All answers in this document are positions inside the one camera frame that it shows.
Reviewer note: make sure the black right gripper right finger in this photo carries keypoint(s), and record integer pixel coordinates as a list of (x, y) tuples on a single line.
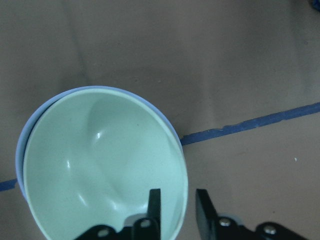
[(212, 226)]

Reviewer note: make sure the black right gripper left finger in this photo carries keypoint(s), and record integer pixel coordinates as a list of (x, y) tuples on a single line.
[(145, 228)]

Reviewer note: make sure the green bowl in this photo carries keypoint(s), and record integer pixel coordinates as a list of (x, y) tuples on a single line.
[(92, 159)]

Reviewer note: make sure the blue bowl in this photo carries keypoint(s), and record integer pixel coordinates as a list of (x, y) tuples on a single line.
[(31, 122)]

